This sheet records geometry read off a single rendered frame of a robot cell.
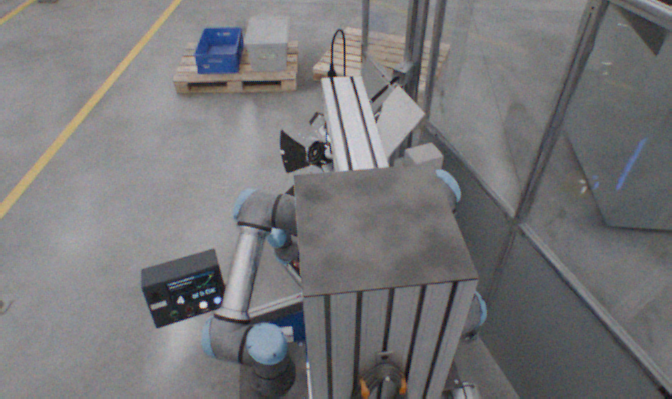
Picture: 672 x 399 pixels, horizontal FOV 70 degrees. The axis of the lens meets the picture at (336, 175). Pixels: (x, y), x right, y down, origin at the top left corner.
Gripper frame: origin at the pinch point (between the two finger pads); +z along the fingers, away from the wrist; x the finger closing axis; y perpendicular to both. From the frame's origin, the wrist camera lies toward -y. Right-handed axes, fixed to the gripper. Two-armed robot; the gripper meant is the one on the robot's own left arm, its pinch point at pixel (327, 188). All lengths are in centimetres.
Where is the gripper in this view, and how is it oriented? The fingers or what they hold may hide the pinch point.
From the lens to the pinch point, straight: 203.3
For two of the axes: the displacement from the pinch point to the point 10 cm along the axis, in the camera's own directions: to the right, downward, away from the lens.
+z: 5.3, -5.7, 6.3
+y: -8.4, -2.7, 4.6
